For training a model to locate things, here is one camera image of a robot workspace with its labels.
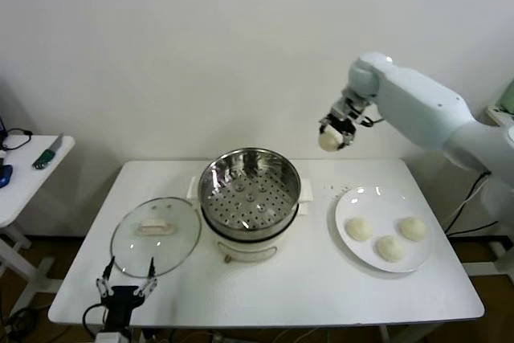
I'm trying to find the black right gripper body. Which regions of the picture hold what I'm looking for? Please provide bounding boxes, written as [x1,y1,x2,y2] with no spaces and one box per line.
[329,93,370,134]

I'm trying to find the white steamed baozi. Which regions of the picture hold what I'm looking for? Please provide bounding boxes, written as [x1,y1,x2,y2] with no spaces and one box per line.
[317,124,346,153]
[397,216,429,241]
[345,217,375,243]
[375,235,407,263]

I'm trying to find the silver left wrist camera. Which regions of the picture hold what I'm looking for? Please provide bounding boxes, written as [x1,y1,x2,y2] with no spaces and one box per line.
[94,330,132,343]

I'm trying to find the round glass pot lid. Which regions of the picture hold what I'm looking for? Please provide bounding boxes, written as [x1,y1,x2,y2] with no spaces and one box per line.
[110,196,202,279]

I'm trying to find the black floor cables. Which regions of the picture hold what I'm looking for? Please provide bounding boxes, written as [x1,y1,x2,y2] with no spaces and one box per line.
[0,306,41,343]

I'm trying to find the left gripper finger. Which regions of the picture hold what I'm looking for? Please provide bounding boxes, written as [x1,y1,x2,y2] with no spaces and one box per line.
[95,256,116,300]
[134,256,158,298]

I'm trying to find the blue small device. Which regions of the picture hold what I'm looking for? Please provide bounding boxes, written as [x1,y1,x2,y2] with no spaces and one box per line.
[0,164,15,190]

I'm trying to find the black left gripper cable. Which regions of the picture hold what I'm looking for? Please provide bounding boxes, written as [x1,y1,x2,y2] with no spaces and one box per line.
[82,303,108,338]

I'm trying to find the pale green appliance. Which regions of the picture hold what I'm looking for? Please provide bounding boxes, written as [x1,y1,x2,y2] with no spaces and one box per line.
[501,80,514,115]

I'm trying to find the white round plate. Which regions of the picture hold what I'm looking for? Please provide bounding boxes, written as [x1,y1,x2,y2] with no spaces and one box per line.
[334,186,433,274]

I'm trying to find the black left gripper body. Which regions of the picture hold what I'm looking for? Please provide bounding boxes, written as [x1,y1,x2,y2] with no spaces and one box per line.
[104,285,140,330]

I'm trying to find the white shelf board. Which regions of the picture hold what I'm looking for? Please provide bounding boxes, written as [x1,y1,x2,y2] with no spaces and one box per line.
[486,104,514,127]

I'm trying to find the black cable on side table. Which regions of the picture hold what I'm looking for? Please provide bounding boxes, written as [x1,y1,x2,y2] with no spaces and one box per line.
[0,128,35,152]

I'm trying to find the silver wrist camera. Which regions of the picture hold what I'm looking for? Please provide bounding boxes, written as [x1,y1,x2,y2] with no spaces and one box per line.
[357,105,374,127]
[94,330,132,343]

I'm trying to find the white side table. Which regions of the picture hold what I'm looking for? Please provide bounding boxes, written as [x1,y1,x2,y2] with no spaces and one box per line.
[0,135,76,318]

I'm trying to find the green handled knife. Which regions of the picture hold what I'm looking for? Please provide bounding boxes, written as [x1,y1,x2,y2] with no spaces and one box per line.
[31,133,65,170]

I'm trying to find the stainless steel steamer basket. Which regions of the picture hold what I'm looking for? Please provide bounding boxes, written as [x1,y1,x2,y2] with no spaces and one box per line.
[187,147,315,239]

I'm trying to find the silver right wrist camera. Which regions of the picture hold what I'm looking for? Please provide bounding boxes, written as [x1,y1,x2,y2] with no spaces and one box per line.
[357,105,374,127]

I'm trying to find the black power cable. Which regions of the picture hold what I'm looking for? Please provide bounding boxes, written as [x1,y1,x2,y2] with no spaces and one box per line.
[444,172,501,238]

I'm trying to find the white metal floor frame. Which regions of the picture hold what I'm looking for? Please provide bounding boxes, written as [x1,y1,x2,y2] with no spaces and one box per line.
[453,232,514,280]

